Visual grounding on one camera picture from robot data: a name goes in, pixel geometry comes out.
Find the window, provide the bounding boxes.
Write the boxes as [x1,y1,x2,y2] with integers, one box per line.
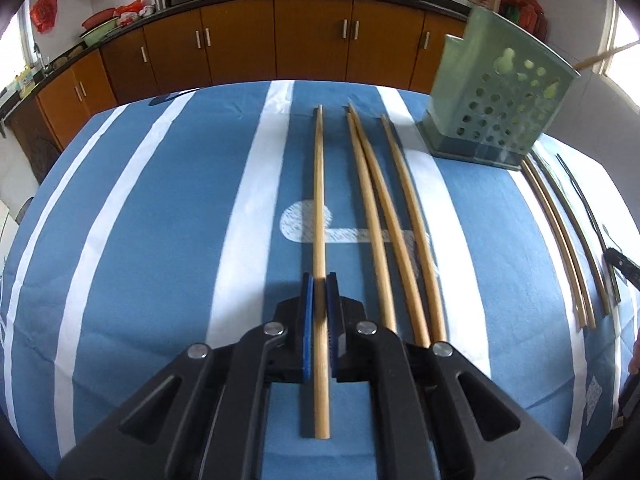
[597,0,640,81]

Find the red hanging plastic bag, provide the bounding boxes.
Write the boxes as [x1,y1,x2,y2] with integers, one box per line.
[29,0,61,35]

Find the blue white striped tablecloth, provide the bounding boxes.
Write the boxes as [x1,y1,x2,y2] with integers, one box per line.
[0,80,640,480]

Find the brown lower kitchen cabinets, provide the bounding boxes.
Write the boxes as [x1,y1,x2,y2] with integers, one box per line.
[10,0,473,151]

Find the wooden chopstick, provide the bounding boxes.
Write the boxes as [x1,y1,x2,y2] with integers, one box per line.
[310,104,332,440]
[527,154,597,330]
[574,41,640,72]
[380,115,447,345]
[345,102,434,350]
[555,153,622,305]
[346,112,399,333]

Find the green basin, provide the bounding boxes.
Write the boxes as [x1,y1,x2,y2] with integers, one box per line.
[80,17,123,46]

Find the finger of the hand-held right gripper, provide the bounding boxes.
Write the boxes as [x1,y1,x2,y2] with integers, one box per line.
[602,246,640,291]

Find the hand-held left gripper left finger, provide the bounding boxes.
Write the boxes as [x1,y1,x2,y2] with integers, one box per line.
[55,272,316,480]

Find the red basin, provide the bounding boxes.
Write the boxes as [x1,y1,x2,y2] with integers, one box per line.
[81,7,118,30]

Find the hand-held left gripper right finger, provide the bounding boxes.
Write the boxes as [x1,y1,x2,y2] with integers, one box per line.
[325,271,584,480]

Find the green perforated utensil holder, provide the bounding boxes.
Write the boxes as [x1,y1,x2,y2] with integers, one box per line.
[417,6,583,170]

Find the pile of red packages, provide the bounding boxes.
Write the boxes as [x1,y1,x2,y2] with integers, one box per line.
[500,0,548,33]

